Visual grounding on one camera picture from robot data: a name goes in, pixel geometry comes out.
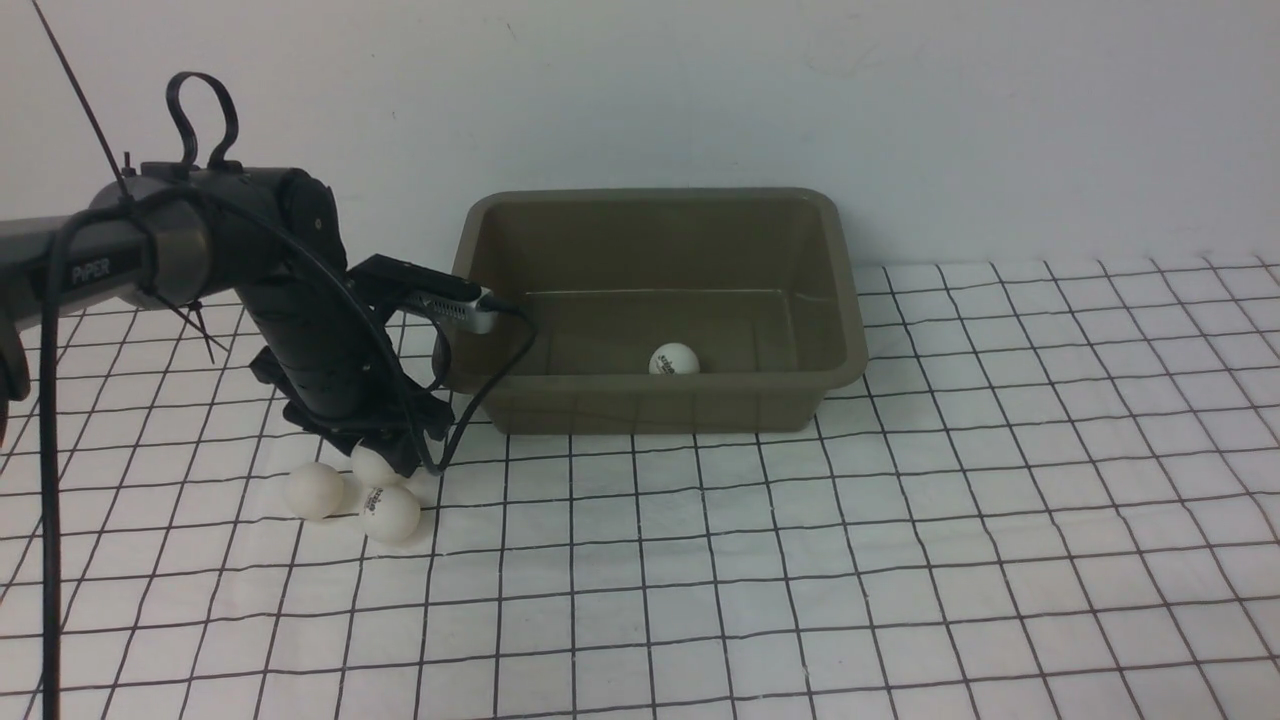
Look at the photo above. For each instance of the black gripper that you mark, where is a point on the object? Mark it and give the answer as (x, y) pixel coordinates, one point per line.
(324, 360)

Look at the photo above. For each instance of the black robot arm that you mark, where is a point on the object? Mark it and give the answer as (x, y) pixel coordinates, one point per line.
(170, 238)

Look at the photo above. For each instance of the white ping-pong ball with logo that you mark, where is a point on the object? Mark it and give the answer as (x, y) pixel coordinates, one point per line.
(390, 514)

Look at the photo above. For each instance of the olive green plastic bin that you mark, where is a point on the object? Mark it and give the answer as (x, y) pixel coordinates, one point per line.
(757, 281)

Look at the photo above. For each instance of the white black-grid tablecloth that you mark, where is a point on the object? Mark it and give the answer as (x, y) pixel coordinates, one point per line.
(1055, 493)

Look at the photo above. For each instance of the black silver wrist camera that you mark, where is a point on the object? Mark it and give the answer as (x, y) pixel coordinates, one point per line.
(391, 286)

